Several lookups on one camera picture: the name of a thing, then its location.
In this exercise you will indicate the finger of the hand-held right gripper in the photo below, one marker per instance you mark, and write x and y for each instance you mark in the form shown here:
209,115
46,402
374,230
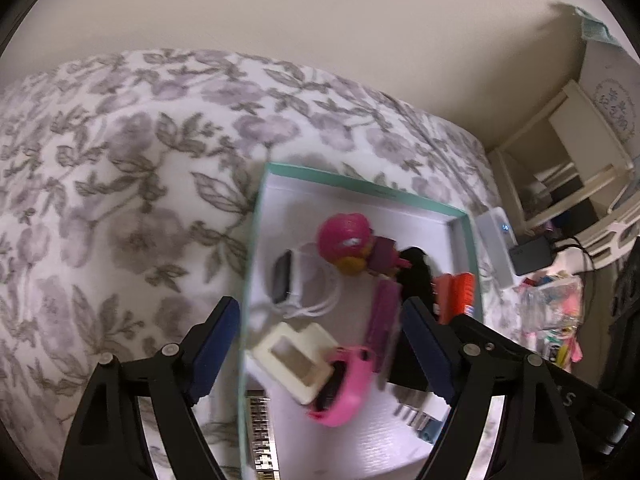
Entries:
492,337

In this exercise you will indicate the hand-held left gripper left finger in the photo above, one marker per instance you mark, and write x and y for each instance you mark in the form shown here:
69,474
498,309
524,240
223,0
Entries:
215,350

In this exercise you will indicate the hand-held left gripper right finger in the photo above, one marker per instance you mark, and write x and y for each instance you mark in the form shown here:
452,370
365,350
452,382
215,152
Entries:
430,355

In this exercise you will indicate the grey charger cube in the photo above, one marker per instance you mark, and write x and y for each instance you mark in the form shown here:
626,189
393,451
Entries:
435,405

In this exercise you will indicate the orange glue stick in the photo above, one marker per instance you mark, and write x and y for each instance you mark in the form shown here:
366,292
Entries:
457,292

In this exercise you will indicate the purple tube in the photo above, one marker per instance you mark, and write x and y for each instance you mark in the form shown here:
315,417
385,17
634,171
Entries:
382,310

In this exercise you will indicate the pink watch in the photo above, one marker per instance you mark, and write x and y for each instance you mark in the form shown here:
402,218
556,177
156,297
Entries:
355,385

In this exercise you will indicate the black toy car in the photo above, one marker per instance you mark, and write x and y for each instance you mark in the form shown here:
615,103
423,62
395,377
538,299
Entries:
417,275

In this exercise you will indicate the cream claw hair clip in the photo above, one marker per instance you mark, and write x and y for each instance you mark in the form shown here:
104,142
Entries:
320,340

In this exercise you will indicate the white smartwatch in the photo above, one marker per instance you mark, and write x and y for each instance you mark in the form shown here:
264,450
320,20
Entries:
300,280

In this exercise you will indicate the pink doll toy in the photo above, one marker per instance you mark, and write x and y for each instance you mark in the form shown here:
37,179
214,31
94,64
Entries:
345,237

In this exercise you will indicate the white box with teal rim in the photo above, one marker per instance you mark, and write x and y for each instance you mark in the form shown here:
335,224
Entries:
350,205

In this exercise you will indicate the clear bag of small things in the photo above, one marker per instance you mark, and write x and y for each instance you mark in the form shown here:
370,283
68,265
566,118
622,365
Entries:
550,310

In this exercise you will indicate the black power adapter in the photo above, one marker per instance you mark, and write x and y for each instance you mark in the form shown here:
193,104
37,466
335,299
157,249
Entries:
530,255

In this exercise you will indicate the white power bank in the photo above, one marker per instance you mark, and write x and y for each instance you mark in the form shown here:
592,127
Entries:
495,240

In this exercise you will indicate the floral print blanket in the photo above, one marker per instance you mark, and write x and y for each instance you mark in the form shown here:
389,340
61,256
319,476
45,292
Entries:
125,185

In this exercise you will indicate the cream wooden shelf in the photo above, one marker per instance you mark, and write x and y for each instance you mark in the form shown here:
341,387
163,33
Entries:
565,110

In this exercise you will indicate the floral print cardboard box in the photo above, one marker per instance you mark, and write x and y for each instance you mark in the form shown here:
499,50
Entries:
612,85

